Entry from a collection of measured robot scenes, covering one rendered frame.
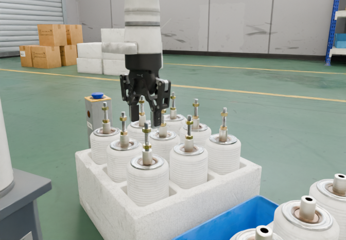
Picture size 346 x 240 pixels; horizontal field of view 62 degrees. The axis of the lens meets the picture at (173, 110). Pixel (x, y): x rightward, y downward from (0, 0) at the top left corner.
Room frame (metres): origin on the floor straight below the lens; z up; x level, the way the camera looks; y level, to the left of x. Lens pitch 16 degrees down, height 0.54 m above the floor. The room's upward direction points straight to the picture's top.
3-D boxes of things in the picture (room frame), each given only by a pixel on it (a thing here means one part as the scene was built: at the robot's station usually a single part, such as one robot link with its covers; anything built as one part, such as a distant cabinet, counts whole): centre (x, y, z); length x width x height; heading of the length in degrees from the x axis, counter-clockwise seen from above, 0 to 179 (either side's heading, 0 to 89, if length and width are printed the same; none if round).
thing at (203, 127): (0.82, -0.07, 0.25); 0.08 x 0.08 x 0.01
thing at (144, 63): (0.59, 0.06, 0.45); 0.08 x 0.08 x 0.09
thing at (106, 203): (0.75, 0.03, 0.09); 0.39 x 0.39 x 0.18; 35
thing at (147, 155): (0.59, 0.06, 0.26); 0.02 x 0.02 x 0.03
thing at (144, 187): (0.59, 0.06, 0.16); 0.10 x 0.10 x 0.18
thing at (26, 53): (4.36, 2.09, 0.15); 0.30 x 0.24 x 0.30; 153
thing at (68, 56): (4.48, 1.68, 0.15); 0.30 x 0.24 x 0.30; 65
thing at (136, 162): (0.59, 0.06, 0.25); 0.08 x 0.08 x 0.01
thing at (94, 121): (0.95, 0.26, 0.16); 0.07 x 0.07 x 0.31; 35
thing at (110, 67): (3.57, 0.59, 0.09); 0.39 x 0.39 x 0.18; 68
